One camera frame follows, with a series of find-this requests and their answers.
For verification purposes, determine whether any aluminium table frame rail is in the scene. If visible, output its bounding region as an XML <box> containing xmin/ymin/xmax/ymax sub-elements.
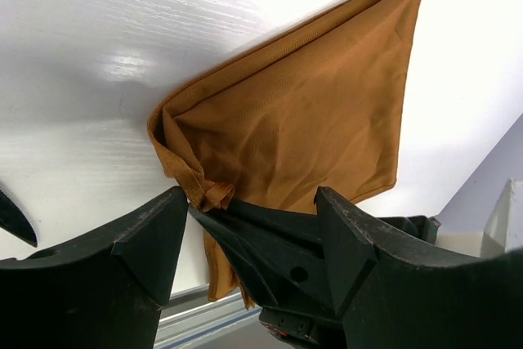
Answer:
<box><xmin>154</xmin><ymin>286</ymin><xmax>261</xmax><ymax>348</ymax></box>

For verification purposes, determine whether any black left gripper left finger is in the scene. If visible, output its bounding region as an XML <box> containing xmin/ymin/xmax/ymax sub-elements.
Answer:
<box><xmin>1</xmin><ymin>187</ymin><xmax>188</xmax><ymax>348</ymax></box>

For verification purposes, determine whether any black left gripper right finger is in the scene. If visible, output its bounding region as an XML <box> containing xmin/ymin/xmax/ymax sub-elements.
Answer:
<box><xmin>315</xmin><ymin>187</ymin><xmax>522</xmax><ymax>348</ymax></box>

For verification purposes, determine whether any orange brown cloth napkin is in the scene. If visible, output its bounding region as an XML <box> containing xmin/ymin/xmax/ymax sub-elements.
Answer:
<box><xmin>145</xmin><ymin>0</ymin><xmax>429</xmax><ymax>311</ymax></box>

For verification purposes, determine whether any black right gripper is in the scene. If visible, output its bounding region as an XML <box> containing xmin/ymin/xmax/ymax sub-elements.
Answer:
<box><xmin>189</xmin><ymin>199</ymin><xmax>440</xmax><ymax>349</ymax></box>

